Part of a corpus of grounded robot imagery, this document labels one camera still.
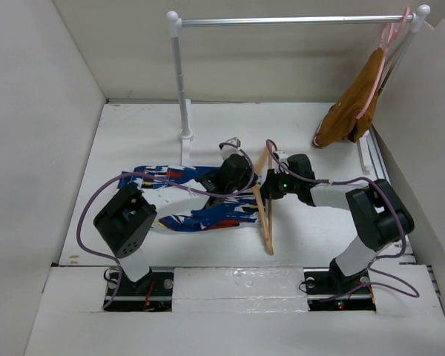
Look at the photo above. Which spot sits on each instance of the aluminium rail right side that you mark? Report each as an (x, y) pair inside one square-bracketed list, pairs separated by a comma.
[(371, 159)]

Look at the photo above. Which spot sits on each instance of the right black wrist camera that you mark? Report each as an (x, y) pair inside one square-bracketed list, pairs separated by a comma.
[(300, 165)]

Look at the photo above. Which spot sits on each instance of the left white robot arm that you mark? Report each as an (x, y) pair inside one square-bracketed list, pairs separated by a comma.
[(126, 219)]

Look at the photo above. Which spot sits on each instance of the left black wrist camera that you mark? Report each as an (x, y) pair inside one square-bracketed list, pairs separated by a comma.
[(235, 167)]

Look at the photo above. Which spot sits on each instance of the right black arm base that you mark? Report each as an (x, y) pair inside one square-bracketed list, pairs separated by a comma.
[(324, 295)]

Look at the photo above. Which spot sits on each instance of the white clothes rack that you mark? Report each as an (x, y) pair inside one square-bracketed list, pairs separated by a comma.
[(175, 24)]

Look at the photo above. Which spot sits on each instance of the pink hanger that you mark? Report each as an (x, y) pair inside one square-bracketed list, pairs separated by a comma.
[(387, 37)]

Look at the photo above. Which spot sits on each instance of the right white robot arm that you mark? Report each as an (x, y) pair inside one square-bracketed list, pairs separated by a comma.
[(377, 211)]

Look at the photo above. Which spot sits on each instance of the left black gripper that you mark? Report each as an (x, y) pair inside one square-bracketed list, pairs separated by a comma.
[(252, 182)]

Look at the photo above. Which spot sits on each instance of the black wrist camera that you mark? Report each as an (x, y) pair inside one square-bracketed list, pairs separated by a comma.
[(235, 167), (300, 165)]

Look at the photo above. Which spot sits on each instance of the brown trousers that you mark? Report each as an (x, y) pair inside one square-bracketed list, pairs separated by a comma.
[(340, 122)]

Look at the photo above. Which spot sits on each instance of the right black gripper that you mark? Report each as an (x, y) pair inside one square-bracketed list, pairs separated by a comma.
[(274, 192)]

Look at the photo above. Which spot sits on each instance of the blue white red patterned trousers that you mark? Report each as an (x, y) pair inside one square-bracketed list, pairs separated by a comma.
[(183, 211)]

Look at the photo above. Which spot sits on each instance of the wooden hanger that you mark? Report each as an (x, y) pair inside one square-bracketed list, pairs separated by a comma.
[(263, 214)]

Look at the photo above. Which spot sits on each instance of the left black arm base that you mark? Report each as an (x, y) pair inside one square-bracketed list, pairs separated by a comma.
[(154, 295)]

